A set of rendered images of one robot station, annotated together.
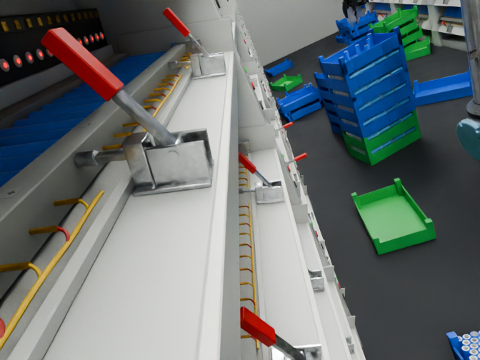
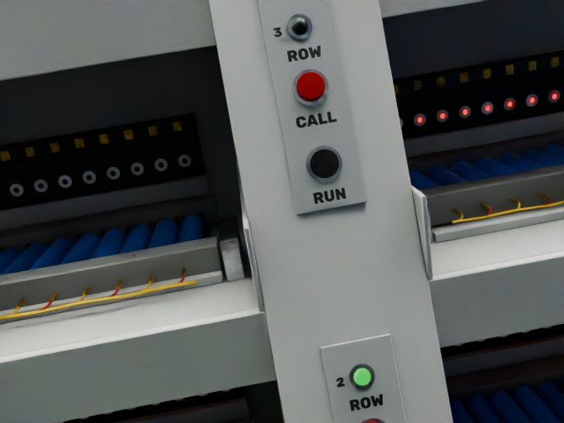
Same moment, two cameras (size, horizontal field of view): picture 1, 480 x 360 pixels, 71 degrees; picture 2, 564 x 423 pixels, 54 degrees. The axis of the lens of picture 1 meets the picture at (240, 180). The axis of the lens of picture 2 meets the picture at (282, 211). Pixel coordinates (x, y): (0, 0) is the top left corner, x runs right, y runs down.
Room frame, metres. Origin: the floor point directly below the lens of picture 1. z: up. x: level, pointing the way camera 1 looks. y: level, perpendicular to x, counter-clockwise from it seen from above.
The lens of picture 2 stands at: (1.22, -0.55, 0.54)
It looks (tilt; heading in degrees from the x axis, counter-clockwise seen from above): 1 degrees down; 75
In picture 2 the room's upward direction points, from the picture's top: 10 degrees counter-clockwise
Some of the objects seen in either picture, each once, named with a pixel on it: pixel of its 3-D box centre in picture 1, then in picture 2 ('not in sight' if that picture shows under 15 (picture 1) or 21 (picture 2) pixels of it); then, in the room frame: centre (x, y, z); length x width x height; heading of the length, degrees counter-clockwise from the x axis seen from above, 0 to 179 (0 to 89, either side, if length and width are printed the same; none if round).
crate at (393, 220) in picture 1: (388, 213); not in sight; (0.99, -0.45, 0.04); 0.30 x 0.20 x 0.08; 165
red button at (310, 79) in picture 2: not in sight; (310, 88); (1.33, -0.25, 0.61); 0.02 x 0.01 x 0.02; 168
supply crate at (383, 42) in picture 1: (358, 51); not in sight; (1.49, -0.76, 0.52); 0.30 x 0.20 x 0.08; 94
